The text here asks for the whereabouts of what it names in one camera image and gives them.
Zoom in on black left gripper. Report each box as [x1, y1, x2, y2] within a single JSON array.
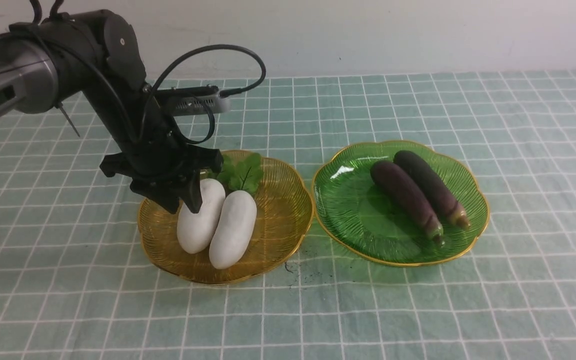
[[99, 128, 224, 215]]

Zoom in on white radish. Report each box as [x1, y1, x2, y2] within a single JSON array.
[[209, 152, 265, 270], [177, 177, 226, 255]]

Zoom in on purple eggplant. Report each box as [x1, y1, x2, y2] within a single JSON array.
[[370, 160, 445, 248], [393, 150, 471, 231]]

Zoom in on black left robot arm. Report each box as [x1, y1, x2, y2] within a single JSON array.
[[0, 9, 223, 214]]

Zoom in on amber glass plate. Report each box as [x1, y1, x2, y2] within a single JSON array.
[[137, 150, 314, 285]]

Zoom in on green checkered tablecloth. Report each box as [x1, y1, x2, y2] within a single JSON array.
[[0, 70, 576, 360]]

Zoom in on green glass plate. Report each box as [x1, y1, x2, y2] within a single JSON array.
[[311, 140, 490, 268]]

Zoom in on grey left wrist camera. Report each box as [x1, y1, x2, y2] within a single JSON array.
[[154, 85, 231, 117]]

